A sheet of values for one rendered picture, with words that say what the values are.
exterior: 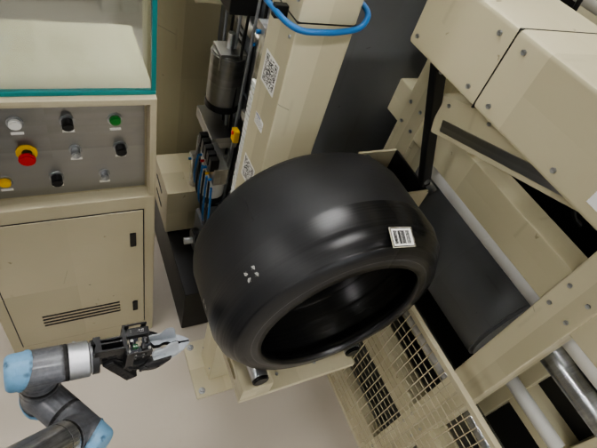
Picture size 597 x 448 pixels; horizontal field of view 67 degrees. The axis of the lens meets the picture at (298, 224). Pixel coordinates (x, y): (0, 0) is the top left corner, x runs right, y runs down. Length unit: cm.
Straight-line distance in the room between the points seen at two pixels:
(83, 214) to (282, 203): 85
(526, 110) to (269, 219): 47
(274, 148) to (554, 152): 58
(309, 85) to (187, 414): 154
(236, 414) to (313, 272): 139
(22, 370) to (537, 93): 103
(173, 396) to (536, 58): 183
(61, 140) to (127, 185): 26
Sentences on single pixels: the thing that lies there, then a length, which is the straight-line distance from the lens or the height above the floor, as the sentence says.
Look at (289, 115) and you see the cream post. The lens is 102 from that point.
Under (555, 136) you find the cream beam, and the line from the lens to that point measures 80.
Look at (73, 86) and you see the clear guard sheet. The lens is 129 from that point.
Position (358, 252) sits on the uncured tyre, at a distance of 83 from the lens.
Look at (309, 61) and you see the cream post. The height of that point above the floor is 158.
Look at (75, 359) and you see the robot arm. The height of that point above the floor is 108.
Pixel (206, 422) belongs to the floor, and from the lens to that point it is 211.
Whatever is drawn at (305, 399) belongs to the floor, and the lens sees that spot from 222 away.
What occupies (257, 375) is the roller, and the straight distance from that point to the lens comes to 120.
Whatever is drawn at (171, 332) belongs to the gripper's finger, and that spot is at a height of 103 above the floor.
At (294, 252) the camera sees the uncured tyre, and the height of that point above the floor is 139.
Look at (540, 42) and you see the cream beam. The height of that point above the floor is 178.
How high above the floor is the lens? 201
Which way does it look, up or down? 46 degrees down
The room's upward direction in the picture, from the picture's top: 21 degrees clockwise
